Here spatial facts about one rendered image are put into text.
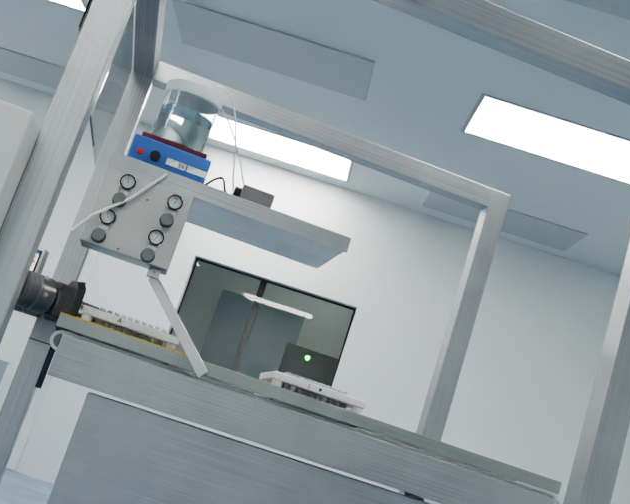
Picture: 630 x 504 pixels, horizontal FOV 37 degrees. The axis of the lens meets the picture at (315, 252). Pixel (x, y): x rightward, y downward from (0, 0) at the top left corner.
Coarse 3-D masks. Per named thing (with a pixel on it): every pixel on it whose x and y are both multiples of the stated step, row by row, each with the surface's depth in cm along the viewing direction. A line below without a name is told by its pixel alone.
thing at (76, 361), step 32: (64, 352) 217; (96, 352) 219; (96, 384) 217; (128, 384) 219; (160, 384) 220; (192, 384) 222; (192, 416) 221; (224, 416) 222; (256, 416) 224; (288, 416) 225; (288, 448) 224; (320, 448) 226; (352, 448) 227; (384, 448) 229; (384, 480) 228; (416, 480) 229; (448, 480) 231; (480, 480) 233
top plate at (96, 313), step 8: (88, 312) 222; (96, 312) 222; (104, 312) 222; (104, 320) 223; (112, 320) 222; (128, 320) 223; (128, 328) 223; (136, 328) 223; (144, 328) 224; (152, 328) 224; (152, 336) 224; (160, 336) 224; (168, 336) 225; (176, 336) 225; (176, 344) 225
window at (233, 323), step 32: (192, 288) 744; (224, 288) 745; (256, 288) 745; (288, 288) 746; (192, 320) 738; (224, 320) 739; (256, 320) 740; (288, 320) 741; (320, 320) 742; (352, 320) 743; (224, 352) 734; (256, 352) 735; (288, 352) 736; (320, 352) 737
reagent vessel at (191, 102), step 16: (176, 80) 238; (176, 96) 237; (192, 96) 237; (208, 96) 238; (160, 112) 238; (176, 112) 236; (192, 112) 236; (208, 112) 239; (160, 128) 236; (176, 128) 235; (192, 128) 236; (208, 128) 240; (192, 144) 236
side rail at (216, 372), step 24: (96, 336) 219; (120, 336) 220; (168, 360) 222; (240, 384) 224; (264, 384) 225; (312, 408) 227; (336, 408) 228; (384, 432) 230; (408, 432) 231; (456, 456) 232; (480, 456) 234; (528, 480) 235; (552, 480) 237
